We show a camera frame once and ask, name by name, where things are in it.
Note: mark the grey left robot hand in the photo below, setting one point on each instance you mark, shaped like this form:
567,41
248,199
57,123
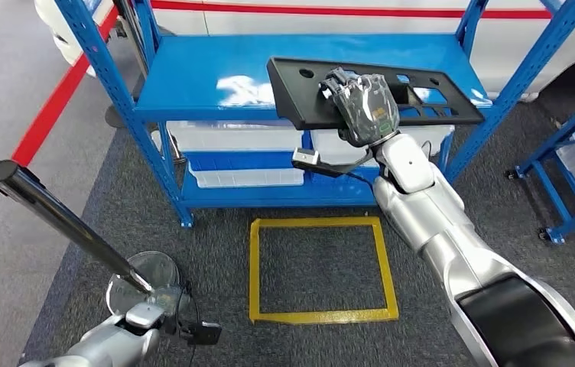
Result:
173,306

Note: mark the black plastic panel part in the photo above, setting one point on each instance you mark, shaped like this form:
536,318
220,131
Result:
292,101

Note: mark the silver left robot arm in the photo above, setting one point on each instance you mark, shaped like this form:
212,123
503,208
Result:
100,339

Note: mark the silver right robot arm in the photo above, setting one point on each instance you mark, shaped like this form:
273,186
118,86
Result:
434,223

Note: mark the blue metal shelf rack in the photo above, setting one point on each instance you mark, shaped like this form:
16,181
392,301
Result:
206,61

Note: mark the yellow floor tape square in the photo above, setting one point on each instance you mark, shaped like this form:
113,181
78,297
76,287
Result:
254,273

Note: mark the white plastic bin under blue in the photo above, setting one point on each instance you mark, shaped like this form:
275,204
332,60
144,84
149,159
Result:
247,178

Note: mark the thick black stanchion with base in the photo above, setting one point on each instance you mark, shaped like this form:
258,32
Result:
54,218

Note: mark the wide blue plastic bin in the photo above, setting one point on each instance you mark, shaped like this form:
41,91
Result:
247,160

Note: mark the shallow white plastic bin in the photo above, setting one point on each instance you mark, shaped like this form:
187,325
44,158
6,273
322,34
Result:
237,137

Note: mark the deep white plastic bin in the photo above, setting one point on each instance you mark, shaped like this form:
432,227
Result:
330,139

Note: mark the short red barrier belt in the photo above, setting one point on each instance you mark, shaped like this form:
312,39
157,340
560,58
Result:
54,106

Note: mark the long red barrier belt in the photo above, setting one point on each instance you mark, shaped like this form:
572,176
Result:
318,8

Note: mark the white car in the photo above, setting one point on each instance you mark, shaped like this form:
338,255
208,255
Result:
500,45

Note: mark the black left camera mount bracket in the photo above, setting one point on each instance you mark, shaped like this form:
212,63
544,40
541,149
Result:
204,333

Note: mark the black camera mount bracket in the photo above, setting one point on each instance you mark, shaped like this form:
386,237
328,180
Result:
204,333
328,169

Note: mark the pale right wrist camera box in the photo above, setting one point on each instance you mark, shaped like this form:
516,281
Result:
306,157

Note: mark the black right camera mount bracket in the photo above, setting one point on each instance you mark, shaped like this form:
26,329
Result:
328,169

